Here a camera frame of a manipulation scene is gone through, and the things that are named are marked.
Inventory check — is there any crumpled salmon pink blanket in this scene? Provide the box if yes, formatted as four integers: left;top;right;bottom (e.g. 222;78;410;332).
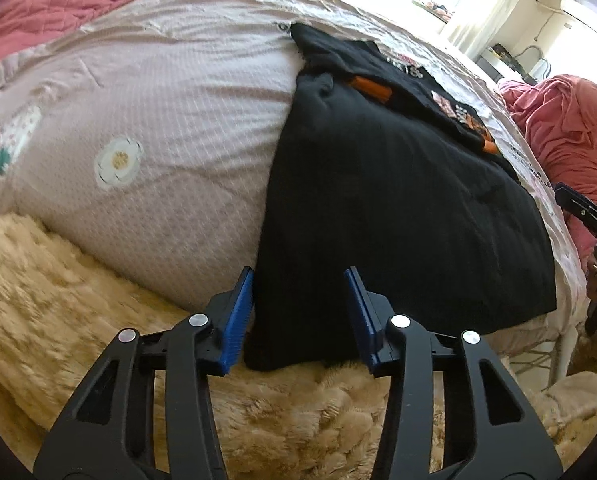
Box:
498;74;597;271

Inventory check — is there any white bed frame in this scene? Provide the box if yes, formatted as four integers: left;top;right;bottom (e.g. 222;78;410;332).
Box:
503;320;579;391

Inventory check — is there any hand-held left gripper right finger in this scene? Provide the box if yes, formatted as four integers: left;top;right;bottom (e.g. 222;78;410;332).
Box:
343;266;564;480

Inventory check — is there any white side table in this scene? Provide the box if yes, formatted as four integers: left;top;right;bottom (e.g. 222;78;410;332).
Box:
475;44;529;82

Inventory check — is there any white curtain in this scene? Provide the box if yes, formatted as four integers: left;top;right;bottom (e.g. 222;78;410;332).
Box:
438;0;549;58

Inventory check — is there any white air conditioner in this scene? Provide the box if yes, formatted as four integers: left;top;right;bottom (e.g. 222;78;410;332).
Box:
558;0;597;36

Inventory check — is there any pink quilted blanket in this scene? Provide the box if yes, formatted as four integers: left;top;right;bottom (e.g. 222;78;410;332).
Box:
0;0;166;77

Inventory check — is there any pale pink printed duvet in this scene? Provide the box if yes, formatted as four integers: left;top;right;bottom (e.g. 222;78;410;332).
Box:
0;0;586;356

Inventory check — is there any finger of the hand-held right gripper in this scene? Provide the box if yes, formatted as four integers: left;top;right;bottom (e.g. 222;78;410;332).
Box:
554;182;597;233

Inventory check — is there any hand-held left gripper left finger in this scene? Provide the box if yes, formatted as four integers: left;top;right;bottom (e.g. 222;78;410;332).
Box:
32;266;255;480

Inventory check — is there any windowsill clutter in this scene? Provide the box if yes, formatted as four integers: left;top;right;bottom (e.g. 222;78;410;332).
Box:
413;0;454;22

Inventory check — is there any black sweater with orange cuffs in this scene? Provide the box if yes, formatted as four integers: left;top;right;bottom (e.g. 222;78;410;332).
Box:
243;22;559;372

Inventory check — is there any metal chair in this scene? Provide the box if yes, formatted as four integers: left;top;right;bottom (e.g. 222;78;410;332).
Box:
515;45;552;85

